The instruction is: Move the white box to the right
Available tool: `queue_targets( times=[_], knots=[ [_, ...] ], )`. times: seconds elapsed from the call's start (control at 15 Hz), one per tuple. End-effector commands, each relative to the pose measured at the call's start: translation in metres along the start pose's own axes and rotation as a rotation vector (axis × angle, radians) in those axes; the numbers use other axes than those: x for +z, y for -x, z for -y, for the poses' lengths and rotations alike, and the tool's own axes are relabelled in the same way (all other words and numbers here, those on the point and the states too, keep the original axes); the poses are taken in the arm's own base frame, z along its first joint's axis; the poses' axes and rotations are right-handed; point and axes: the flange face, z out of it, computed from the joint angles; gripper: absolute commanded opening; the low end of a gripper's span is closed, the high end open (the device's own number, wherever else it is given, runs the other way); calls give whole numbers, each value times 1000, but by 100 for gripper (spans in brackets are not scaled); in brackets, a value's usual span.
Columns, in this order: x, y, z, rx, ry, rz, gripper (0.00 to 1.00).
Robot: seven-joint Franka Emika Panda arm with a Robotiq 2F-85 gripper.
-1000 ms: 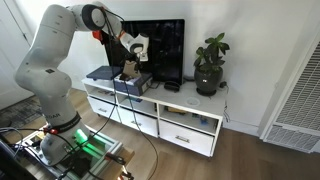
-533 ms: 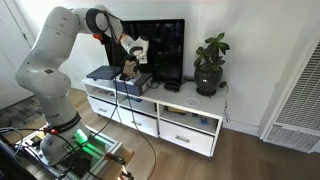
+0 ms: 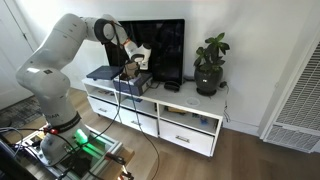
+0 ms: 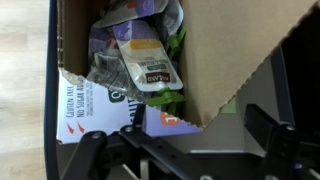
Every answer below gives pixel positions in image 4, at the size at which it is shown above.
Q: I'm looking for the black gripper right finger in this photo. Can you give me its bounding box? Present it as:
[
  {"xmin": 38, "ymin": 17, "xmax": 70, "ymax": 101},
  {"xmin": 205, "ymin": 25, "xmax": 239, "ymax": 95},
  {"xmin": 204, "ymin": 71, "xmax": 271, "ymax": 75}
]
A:
[{"xmin": 244, "ymin": 103, "xmax": 320, "ymax": 180}]

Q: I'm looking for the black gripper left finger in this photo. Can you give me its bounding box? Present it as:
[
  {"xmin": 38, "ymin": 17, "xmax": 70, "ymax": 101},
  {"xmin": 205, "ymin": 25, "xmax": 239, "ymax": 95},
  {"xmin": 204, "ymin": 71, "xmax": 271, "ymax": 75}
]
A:
[{"xmin": 59, "ymin": 124, "xmax": 218, "ymax": 180}]

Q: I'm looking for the white cardboard snack box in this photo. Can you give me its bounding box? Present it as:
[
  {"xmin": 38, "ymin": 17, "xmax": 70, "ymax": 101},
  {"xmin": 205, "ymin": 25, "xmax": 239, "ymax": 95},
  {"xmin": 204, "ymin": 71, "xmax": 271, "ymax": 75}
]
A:
[{"xmin": 54, "ymin": 0, "xmax": 319, "ymax": 146}]

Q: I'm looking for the Kirkland yellow label pouch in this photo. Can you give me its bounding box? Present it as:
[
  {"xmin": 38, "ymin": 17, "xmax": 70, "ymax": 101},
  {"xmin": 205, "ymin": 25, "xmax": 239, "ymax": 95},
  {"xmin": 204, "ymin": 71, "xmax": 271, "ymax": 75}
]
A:
[{"xmin": 112, "ymin": 19, "xmax": 186, "ymax": 108}]

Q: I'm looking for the white gluten free package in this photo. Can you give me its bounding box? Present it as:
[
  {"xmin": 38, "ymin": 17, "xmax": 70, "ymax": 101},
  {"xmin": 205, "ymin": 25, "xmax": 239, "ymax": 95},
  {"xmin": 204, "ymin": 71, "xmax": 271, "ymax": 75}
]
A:
[{"xmin": 85, "ymin": 26, "xmax": 151, "ymax": 103}]

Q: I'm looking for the purple silver pouch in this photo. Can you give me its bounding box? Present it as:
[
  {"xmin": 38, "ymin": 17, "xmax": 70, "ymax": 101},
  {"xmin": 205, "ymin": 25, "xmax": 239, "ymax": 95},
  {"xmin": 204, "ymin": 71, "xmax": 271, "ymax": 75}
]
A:
[{"xmin": 93, "ymin": 0, "xmax": 188, "ymax": 59}]

